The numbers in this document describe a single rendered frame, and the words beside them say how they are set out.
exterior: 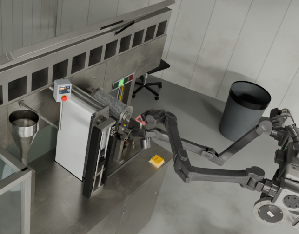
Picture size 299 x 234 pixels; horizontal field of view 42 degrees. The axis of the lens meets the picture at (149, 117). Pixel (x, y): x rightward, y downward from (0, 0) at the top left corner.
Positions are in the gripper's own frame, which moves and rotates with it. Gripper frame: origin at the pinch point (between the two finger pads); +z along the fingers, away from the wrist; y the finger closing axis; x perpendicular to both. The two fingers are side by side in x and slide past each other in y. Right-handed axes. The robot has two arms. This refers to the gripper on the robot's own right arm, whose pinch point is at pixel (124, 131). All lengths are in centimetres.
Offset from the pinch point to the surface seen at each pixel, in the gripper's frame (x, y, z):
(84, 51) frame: 61, -14, 1
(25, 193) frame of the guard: 24, -105, -42
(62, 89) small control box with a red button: 54, -63, -31
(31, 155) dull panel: 6, -53, 32
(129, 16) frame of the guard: 78, -28, -52
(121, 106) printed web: 21.9, -7.7, -11.0
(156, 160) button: -25.2, 8.6, -15.2
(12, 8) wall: 96, 96, 219
